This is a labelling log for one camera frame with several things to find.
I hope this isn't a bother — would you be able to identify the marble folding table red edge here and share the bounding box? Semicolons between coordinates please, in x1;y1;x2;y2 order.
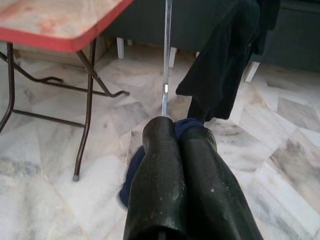
0;0;135;182

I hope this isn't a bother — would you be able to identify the dark navy garment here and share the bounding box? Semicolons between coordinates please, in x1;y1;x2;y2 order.
119;117;206;208

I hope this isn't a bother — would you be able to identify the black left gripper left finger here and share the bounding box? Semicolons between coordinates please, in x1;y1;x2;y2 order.
124;116;188;240

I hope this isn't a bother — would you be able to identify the black polo shirt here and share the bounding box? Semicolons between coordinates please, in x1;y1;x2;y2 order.
176;0;281;123

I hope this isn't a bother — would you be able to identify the silver metal clothes rack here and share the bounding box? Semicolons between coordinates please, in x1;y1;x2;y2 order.
161;0;173;118

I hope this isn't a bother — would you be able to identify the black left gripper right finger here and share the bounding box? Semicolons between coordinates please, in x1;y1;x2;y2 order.
178;126;265;240

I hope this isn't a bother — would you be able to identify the black tv console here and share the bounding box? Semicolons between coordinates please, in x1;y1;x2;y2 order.
99;0;320;83

